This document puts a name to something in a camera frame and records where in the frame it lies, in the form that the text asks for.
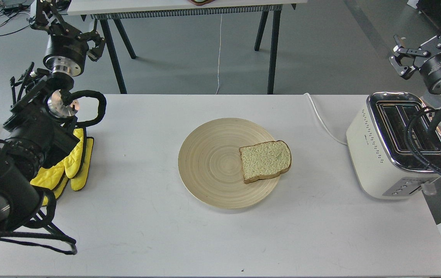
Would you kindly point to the cream and chrome toaster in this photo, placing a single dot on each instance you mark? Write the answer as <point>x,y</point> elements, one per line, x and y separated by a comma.
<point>385,167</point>

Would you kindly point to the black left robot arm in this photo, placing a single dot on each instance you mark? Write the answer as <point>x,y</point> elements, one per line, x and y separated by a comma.
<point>44,116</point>

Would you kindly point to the white background table black legs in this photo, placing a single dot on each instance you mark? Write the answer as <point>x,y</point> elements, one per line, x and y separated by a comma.
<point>116,10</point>

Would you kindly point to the slice of bread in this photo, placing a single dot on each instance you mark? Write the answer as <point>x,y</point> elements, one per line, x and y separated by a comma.
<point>266,160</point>

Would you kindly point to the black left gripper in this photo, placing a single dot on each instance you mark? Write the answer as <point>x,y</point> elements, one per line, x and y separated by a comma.
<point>64,54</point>

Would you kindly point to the yellow oven mitt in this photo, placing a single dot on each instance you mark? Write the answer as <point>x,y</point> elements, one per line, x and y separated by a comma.
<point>73,170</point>

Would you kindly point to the round bamboo plate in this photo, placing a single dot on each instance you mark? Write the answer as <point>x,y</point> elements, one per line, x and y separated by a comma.
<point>210,165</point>

